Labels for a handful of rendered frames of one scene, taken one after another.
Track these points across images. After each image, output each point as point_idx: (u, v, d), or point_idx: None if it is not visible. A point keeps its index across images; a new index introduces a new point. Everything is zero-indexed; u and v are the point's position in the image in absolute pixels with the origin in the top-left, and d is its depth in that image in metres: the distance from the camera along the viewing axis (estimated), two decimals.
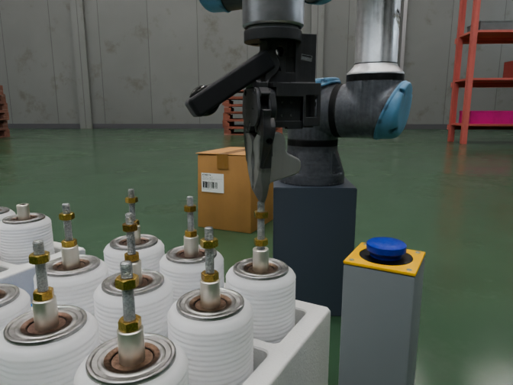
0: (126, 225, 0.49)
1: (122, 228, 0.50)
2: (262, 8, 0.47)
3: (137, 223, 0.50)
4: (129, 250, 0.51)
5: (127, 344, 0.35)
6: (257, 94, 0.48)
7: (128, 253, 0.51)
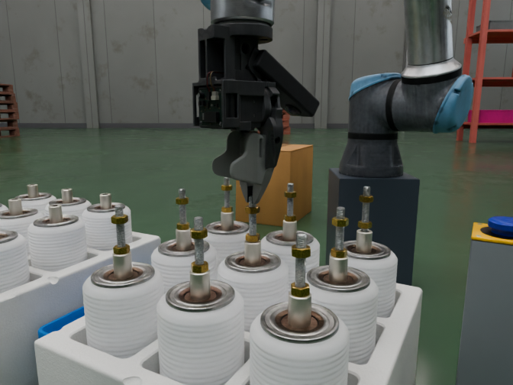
0: (247, 207, 0.53)
1: (245, 209, 0.54)
2: None
3: (258, 207, 0.54)
4: (250, 231, 0.54)
5: (301, 307, 0.38)
6: None
7: (249, 234, 0.55)
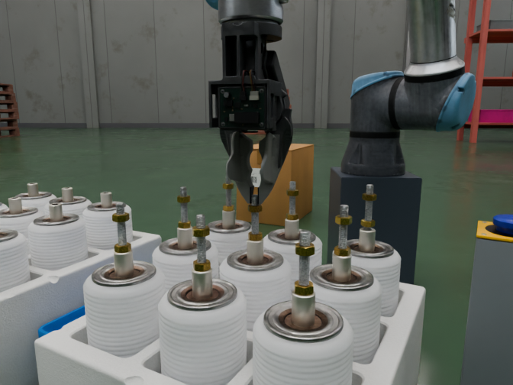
0: (261, 204, 0.54)
1: (261, 208, 0.53)
2: None
3: (251, 204, 0.54)
4: (258, 228, 0.54)
5: (305, 305, 0.38)
6: None
7: (258, 232, 0.54)
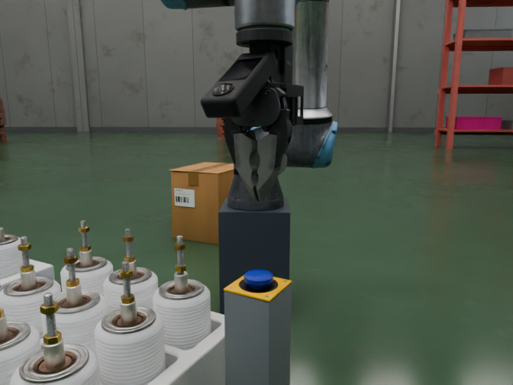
0: (71, 258, 0.63)
1: (68, 261, 0.63)
2: (279, 11, 0.48)
3: (75, 255, 0.64)
4: (72, 277, 0.64)
5: (50, 353, 0.48)
6: (277, 94, 0.49)
7: (72, 280, 0.64)
